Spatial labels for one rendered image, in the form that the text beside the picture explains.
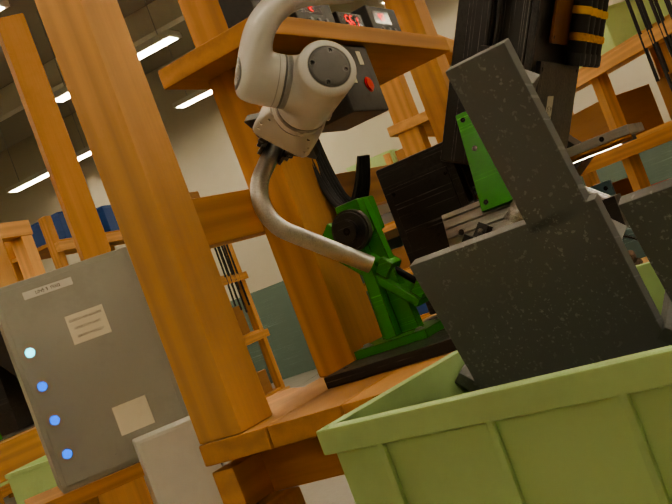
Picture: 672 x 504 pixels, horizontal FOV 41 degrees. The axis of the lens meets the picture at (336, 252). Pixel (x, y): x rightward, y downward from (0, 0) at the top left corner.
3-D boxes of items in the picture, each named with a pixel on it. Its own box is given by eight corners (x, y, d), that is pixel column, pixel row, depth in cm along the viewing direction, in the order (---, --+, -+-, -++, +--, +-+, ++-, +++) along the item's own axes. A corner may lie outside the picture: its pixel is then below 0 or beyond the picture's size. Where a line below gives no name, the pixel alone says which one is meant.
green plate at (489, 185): (550, 197, 180) (521, 101, 184) (535, 191, 173) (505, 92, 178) (498, 216, 186) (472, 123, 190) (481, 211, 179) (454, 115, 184)
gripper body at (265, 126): (338, 105, 139) (318, 132, 150) (279, 74, 137) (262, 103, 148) (320, 145, 137) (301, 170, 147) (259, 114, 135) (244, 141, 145)
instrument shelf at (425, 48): (451, 50, 238) (445, 36, 238) (264, 32, 160) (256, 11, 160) (372, 89, 250) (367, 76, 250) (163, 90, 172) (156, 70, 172)
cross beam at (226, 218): (452, 184, 264) (441, 155, 265) (170, 255, 152) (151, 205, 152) (437, 190, 267) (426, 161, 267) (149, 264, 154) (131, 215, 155)
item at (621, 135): (647, 135, 190) (641, 121, 190) (632, 138, 176) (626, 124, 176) (482, 199, 209) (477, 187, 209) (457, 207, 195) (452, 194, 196)
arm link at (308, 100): (268, 124, 132) (329, 134, 135) (291, 87, 120) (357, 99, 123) (272, 72, 135) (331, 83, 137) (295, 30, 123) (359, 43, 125)
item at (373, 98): (391, 109, 197) (366, 45, 197) (355, 111, 182) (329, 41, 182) (345, 131, 203) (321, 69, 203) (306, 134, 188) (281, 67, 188)
